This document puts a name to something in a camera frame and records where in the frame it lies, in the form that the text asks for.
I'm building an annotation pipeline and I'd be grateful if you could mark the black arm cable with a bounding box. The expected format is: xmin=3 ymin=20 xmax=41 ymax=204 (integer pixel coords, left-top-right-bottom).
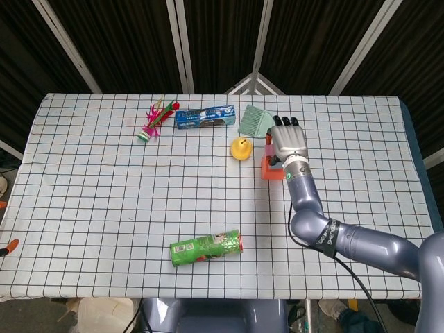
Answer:
xmin=287 ymin=203 xmax=388 ymax=333

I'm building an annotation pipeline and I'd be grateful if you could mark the white shoe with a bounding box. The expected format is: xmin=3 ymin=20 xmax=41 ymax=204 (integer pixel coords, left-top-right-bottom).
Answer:
xmin=318 ymin=298 xmax=348 ymax=321

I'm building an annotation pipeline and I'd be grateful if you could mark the green chips can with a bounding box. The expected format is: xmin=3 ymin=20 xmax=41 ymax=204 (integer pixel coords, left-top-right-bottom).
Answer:
xmin=169 ymin=229 xmax=245 ymax=268

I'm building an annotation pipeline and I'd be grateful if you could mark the dark folding screen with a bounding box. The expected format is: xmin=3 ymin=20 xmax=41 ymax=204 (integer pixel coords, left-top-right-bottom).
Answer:
xmin=0 ymin=0 xmax=444 ymax=171

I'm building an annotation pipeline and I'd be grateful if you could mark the large orange foam block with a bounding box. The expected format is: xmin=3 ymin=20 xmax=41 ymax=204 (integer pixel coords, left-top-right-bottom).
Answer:
xmin=261 ymin=155 xmax=289 ymax=181

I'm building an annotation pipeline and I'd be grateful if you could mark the dark blue trouser leg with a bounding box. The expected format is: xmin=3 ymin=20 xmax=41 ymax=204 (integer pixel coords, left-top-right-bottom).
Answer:
xmin=338 ymin=305 xmax=382 ymax=333

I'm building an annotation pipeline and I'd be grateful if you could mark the grey-blue robot torso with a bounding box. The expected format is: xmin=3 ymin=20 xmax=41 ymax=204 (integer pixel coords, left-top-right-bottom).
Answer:
xmin=140 ymin=298 xmax=289 ymax=333

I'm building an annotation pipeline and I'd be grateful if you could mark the mint green hand brush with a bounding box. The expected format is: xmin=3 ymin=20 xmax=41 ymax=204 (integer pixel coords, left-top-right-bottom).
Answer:
xmin=237 ymin=104 xmax=275 ymax=139

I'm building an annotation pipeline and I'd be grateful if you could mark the white checkered tablecloth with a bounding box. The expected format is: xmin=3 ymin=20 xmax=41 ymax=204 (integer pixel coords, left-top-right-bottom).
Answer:
xmin=0 ymin=92 xmax=438 ymax=302

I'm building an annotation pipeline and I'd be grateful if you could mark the black printed arm strap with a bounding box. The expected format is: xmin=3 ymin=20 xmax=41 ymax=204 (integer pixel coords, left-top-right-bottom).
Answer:
xmin=314 ymin=218 xmax=338 ymax=258

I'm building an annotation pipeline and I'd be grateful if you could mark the yellow toy pear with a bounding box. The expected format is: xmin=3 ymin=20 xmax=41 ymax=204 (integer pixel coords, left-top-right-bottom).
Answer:
xmin=230 ymin=137 xmax=255 ymax=161

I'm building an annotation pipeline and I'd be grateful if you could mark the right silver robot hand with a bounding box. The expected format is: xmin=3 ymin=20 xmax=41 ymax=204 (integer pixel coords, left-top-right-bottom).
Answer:
xmin=265 ymin=115 xmax=309 ymax=166

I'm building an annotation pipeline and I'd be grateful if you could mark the pink feather shuttlecock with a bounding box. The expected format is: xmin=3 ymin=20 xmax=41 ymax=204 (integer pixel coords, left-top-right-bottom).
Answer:
xmin=137 ymin=97 xmax=180 ymax=143

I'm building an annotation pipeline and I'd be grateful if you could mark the blue cookie box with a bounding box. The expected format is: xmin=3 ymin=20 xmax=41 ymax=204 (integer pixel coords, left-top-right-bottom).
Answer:
xmin=175 ymin=105 xmax=238 ymax=130

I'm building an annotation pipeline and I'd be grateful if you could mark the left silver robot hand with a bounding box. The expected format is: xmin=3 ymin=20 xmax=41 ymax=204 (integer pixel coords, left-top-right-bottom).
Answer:
xmin=0 ymin=200 xmax=20 ymax=257

